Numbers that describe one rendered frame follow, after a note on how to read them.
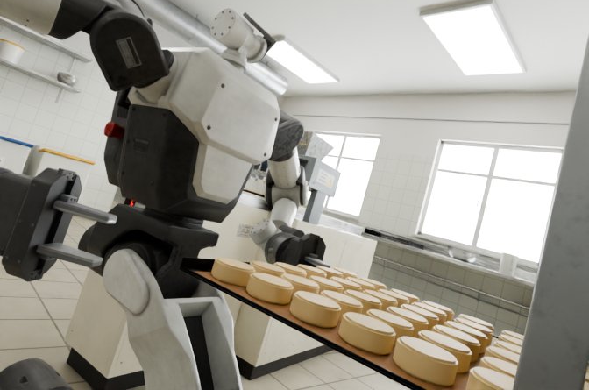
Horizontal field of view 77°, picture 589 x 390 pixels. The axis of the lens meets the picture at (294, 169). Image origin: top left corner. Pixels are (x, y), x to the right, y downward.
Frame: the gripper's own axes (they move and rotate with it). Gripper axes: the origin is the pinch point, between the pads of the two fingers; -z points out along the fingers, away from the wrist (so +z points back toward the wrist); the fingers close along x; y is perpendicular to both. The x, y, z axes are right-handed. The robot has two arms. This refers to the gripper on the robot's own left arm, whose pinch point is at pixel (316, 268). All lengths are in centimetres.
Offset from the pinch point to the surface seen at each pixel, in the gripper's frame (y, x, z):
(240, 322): 41, -52, 124
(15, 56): -174, 92, 446
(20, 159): -130, -14, 420
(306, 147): 48, 47, 122
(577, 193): -16, 14, -52
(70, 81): -120, 90, 465
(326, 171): 61, 38, 116
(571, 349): -16, 6, -53
